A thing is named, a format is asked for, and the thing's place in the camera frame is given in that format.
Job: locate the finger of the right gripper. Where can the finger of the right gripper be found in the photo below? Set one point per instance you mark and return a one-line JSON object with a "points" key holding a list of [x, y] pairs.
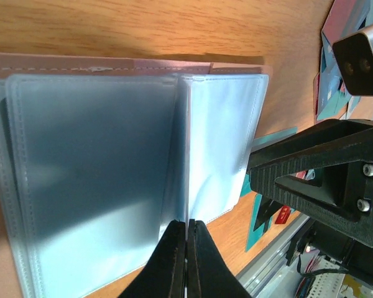
{"points": [[325, 172]]}

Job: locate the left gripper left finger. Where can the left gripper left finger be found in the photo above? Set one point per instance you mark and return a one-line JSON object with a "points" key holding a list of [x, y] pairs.
{"points": [[163, 275]]}

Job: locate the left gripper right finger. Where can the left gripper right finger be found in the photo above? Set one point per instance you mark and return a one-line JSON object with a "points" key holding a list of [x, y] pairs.
{"points": [[207, 273]]}

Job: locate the pink leather card holder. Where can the pink leather card holder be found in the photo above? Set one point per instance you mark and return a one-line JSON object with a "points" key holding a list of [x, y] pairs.
{"points": [[99, 155]]}

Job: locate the teal card under black card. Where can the teal card under black card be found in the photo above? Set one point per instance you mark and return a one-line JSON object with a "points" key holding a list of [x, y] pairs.
{"points": [[261, 219]]}

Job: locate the red VIP card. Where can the red VIP card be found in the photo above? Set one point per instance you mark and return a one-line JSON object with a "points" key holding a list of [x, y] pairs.
{"points": [[283, 215]]}

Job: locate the blue card upper left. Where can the blue card upper left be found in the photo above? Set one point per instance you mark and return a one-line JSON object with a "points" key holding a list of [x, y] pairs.
{"points": [[330, 94]]}

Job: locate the teal card left middle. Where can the teal card left middle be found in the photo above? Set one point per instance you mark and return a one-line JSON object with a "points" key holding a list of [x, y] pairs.
{"points": [[262, 142]]}

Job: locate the red card top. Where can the red card top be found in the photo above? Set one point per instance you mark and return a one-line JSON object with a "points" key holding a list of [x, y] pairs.
{"points": [[345, 17]]}

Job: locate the aluminium rail frame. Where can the aluminium rail frame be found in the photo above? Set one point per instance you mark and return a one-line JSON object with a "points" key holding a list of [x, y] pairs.
{"points": [[268, 275]]}

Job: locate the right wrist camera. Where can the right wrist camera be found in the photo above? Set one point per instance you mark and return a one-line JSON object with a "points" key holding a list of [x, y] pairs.
{"points": [[354, 56]]}

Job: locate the grey slotted cable duct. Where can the grey slotted cable duct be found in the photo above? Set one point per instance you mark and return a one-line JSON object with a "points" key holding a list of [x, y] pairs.
{"points": [[326, 286]]}

